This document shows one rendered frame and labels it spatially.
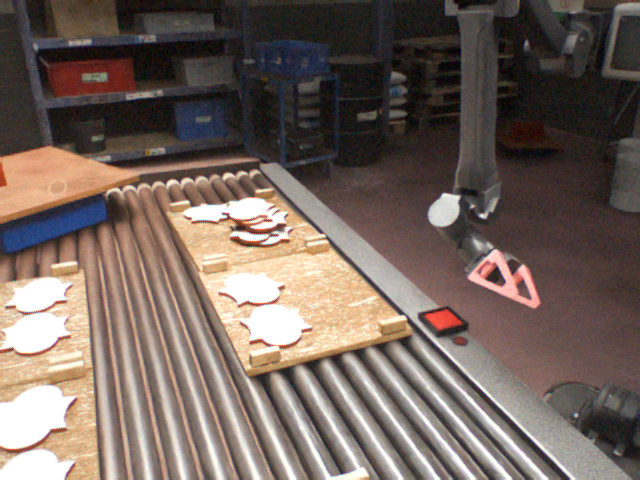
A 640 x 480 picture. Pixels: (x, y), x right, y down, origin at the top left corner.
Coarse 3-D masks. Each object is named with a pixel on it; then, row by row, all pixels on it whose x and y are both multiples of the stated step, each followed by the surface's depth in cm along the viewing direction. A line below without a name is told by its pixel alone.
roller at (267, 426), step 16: (160, 192) 194; (176, 240) 163; (192, 272) 144; (208, 304) 130; (224, 336) 119; (224, 352) 116; (240, 368) 109; (240, 384) 106; (256, 384) 105; (256, 400) 101; (256, 416) 98; (272, 416) 97; (256, 432) 97; (272, 432) 94; (272, 448) 91; (288, 448) 91; (272, 464) 90; (288, 464) 88
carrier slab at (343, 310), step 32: (288, 256) 147; (320, 256) 147; (288, 288) 133; (320, 288) 133; (352, 288) 133; (224, 320) 121; (320, 320) 121; (352, 320) 121; (288, 352) 111; (320, 352) 111
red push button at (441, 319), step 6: (438, 312) 125; (444, 312) 125; (432, 318) 123; (438, 318) 123; (444, 318) 123; (450, 318) 123; (456, 318) 123; (438, 324) 121; (444, 324) 121; (450, 324) 121; (456, 324) 121
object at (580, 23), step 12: (576, 12) 127; (588, 12) 126; (600, 12) 125; (564, 24) 130; (576, 24) 125; (588, 24) 125; (600, 24) 125; (588, 36) 124; (600, 36) 126; (588, 60) 129
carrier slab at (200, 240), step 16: (288, 208) 177; (176, 224) 166; (192, 224) 166; (208, 224) 166; (224, 224) 166; (288, 224) 166; (304, 224) 166; (192, 240) 156; (208, 240) 156; (224, 240) 156; (192, 256) 148; (240, 256) 147; (256, 256) 147; (272, 256) 148
